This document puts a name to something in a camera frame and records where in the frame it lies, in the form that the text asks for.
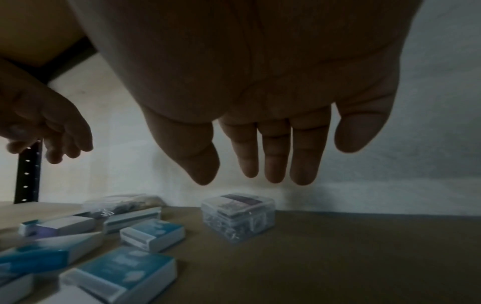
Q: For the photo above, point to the person's left hand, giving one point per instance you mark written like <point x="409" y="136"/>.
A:
<point x="33" y="107"/>

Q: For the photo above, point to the person's right hand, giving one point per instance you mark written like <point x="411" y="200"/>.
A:
<point x="240" y="59"/>

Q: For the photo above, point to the black metal shelf beam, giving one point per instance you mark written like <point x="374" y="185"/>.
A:
<point x="73" y="55"/>

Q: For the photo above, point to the wooden shelf board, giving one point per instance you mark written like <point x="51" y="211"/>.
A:
<point x="33" y="26"/>

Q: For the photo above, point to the clear plastic bag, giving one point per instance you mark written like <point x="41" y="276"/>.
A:
<point x="120" y="203"/>

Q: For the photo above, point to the clear plastic pin box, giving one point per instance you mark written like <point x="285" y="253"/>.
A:
<point x="240" y="219"/>

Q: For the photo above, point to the pile of blue white boxes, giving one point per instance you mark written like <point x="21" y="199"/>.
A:
<point x="124" y="270"/>

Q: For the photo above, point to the black perforated shelf post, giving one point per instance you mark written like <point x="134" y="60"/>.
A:
<point x="28" y="175"/>

